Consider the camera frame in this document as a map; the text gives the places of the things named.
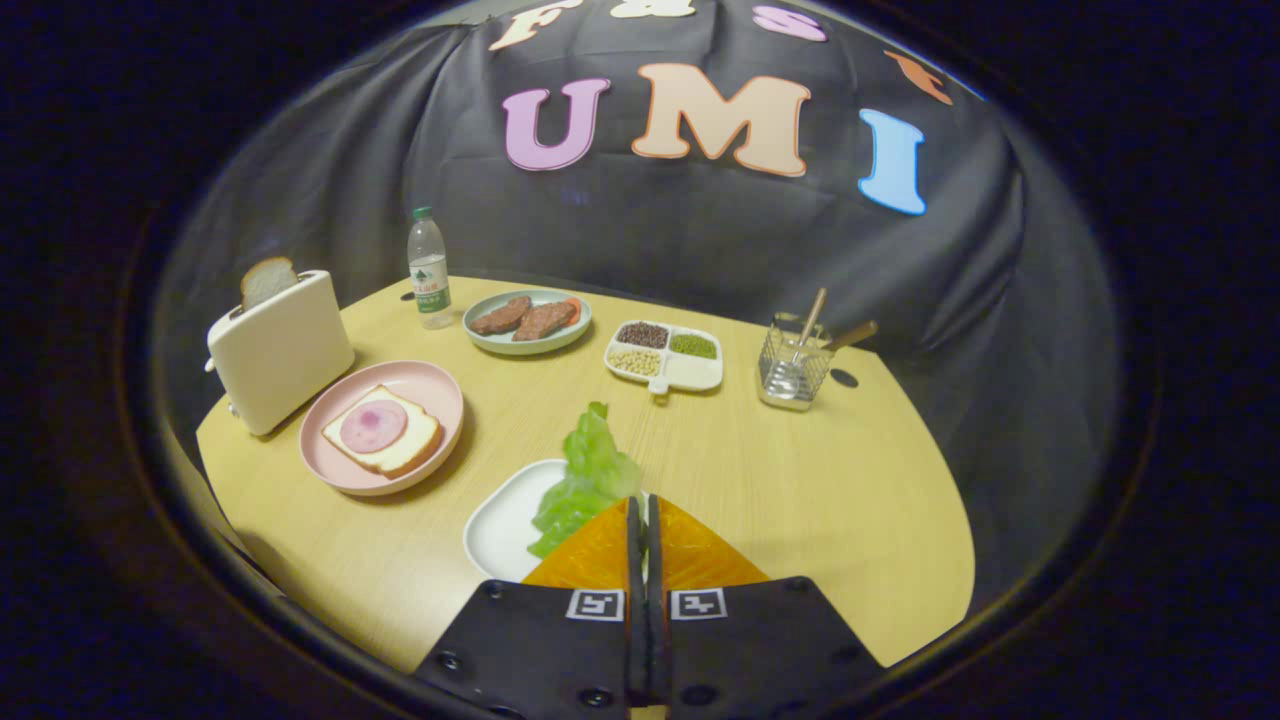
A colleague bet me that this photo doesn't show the wooden handled spoon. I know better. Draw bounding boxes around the wooden handled spoon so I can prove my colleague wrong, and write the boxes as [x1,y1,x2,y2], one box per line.
[790,288,829,366]

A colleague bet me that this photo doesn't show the green lettuce leaf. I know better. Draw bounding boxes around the green lettuce leaf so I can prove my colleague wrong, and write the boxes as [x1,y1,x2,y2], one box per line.
[528,402,646,559]

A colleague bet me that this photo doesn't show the brown meat piece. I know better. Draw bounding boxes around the brown meat piece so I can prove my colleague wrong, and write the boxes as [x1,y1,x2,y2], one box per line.
[470,296,533,336]
[512,298,583,343]

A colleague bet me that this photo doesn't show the pink plate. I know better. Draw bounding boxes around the pink plate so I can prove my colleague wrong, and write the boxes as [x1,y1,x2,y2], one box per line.
[299,360,466,498]

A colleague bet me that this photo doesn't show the pink ham slice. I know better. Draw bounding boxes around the pink ham slice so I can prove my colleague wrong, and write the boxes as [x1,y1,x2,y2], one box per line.
[340,400,409,454]

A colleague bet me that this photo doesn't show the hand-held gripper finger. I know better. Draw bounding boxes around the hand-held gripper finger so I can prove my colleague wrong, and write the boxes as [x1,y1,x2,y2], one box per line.
[415,497,646,720]
[645,493,886,720]

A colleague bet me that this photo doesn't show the white bread slice brown crust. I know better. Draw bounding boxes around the white bread slice brown crust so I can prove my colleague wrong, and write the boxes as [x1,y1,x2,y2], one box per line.
[321,384,444,477]

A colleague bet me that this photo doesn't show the white toaster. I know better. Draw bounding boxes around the white toaster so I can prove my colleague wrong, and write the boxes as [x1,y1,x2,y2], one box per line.
[205,268,356,438]

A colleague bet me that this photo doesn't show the clear water bottle green cap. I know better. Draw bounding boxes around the clear water bottle green cap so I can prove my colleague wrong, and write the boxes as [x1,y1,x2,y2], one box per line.
[407,206,454,331]

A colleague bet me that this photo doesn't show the white plate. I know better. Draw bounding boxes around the white plate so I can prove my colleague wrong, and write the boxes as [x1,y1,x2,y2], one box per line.
[463,458,651,584]

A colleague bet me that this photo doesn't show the white divided dish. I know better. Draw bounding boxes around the white divided dish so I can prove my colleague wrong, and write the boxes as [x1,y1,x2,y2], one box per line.
[603,320,724,396]

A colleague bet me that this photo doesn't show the toasted bread slice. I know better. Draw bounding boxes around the toasted bread slice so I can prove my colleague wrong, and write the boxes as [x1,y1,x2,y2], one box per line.
[240,256,301,311]

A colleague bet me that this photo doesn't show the pale green plate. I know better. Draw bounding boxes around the pale green plate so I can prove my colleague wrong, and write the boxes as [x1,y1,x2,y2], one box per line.
[462,289,593,357]

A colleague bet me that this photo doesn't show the black backdrop cloth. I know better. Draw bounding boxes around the black backdrop cloth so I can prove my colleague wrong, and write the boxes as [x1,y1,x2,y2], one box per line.
[160,0,1121,621]

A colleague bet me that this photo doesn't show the clear utensil holder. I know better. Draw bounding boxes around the clear utensil holder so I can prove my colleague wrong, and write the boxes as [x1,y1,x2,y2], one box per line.
[757,313,836,412]

